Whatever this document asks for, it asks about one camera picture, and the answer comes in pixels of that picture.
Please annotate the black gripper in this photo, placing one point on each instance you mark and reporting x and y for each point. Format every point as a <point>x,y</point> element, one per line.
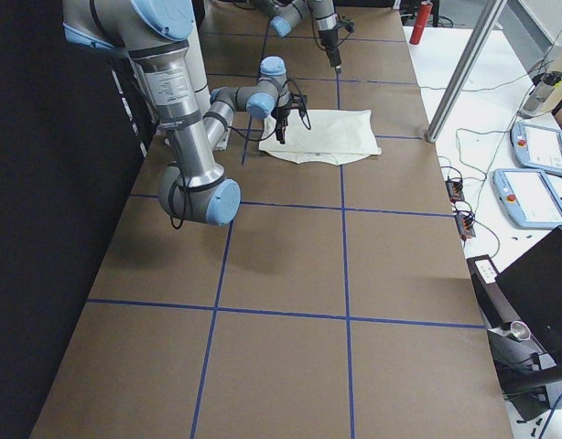
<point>327,42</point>
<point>281,115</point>

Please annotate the cream long-sleeve cat shirt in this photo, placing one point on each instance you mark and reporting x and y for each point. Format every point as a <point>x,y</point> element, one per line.
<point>335,137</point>

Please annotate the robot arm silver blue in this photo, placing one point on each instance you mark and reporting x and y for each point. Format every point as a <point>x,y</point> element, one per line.
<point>284,18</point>
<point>154,35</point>

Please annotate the red cylinder bottle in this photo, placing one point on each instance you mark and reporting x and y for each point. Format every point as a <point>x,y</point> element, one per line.
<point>423,14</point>

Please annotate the black orange connector box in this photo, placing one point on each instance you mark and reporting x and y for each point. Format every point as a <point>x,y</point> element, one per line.
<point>454,187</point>

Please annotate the clear water bottle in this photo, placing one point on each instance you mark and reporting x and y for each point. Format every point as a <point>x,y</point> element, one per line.
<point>545,86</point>

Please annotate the far teach pendant tablet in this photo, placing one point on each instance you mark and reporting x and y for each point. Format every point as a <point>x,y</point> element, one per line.
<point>537,147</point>

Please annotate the teach pendant tablet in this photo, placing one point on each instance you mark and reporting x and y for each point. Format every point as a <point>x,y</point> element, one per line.
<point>537,147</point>
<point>528,198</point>

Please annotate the near teach pendant tablet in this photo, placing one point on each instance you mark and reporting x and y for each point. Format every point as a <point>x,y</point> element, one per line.
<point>528,198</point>

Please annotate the black laptop monitor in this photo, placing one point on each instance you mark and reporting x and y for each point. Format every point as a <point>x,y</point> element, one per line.
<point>533,286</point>

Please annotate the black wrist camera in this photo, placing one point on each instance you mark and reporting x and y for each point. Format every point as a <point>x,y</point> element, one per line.
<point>346,23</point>
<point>300,103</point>

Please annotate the aluminium frame post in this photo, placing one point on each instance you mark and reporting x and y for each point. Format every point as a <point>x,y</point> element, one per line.
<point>477,40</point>

